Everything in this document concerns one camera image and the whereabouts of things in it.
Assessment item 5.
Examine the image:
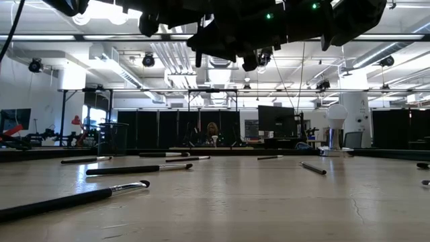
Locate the black mesh cup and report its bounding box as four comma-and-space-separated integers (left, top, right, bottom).
97, 122, 130, 157

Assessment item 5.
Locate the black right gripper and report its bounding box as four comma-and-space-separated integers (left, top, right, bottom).
186, 0, 334, 72

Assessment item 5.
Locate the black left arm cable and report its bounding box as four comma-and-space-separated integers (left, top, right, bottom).
0, 0, 26, 63

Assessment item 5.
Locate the person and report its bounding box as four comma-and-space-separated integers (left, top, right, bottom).
205, 121, 220, 147

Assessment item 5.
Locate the silver ceiling duct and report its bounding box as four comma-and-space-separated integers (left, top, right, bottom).
204, 55, 241, 85

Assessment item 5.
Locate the grey office chair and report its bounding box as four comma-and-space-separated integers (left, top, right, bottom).
343, 131, 364, 149

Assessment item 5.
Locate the black overhead camera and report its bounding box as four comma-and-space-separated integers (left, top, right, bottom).
257, 46, 274, 68

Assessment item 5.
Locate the black computer monitor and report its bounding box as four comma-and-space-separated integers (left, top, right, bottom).
257, 105, 298, 139

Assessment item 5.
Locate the black ceiling fixture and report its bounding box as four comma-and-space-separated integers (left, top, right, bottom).
141, 52, 157, 69

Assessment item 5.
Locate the dark wall screen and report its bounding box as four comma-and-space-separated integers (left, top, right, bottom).
0, 108, 32, 131

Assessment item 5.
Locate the black partition wall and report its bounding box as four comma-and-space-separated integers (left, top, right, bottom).
371, 109, 430, 151
116, 110, 242, 149

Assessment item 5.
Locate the large black-handled makeup brush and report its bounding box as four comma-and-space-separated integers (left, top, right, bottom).
0, 179, 151, 223

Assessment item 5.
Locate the white bulb lamp chrome base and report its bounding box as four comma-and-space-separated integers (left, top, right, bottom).
318, 103, 354, 158

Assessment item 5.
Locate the black aluminium table frame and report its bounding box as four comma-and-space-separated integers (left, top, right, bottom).
0, 147, 430, 161

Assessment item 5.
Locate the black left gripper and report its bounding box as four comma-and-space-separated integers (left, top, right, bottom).
115, 0, 209, 38

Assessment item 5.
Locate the black makeup brush silver ferrule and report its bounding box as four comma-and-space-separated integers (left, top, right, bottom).
139, 152, 191, 159
60, 156, 113, 165
85, 163, 194, 177

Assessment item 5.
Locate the black scaffold frame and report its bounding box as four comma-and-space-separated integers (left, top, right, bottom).
58, 87, 430, 147

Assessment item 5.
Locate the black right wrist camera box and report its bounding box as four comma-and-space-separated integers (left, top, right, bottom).
249, 3, 290, 44

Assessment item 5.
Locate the black overhead beam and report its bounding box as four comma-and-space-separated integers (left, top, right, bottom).
0, 32, 430, 42

